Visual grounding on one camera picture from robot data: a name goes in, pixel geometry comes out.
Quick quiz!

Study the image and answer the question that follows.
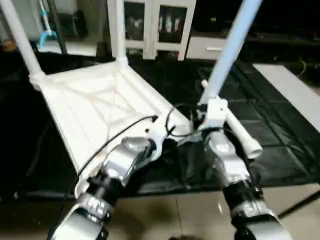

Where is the black stand leg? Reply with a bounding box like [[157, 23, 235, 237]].
[[277, 192, 320, 220]]

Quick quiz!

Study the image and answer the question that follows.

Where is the white plastic table leg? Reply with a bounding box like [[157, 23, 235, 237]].
[[110, 0, 130, 65], [200, 80, 264, 161], [0, 0, 47, 83], [197, 0, 263, 106]]

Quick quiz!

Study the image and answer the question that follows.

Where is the blue plastic tool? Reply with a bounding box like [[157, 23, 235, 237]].
[[36, 0, 57, 51]]

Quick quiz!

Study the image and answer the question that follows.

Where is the black work mat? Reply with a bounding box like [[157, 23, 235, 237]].
[[0, 47, 320, 201]]

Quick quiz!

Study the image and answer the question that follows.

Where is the white glass-door cabinet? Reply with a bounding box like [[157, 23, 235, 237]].
[[107, 0, 197, 62]]

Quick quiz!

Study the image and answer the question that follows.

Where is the black metal pole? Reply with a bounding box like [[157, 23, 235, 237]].
[[50, 0, 68, 55]]

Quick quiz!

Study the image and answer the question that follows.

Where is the white plastic table top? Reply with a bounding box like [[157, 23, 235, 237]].
[[29, 57, 193, 198]]

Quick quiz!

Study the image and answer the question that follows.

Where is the white drawer unit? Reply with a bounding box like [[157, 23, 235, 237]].
[[186, 35, 226, 61]]

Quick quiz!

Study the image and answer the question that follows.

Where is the white flat board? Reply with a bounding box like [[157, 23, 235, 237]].
[[252, 64, 320, 132]]

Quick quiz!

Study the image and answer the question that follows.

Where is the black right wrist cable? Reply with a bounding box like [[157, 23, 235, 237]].
[[164, 102, 201, 138]]

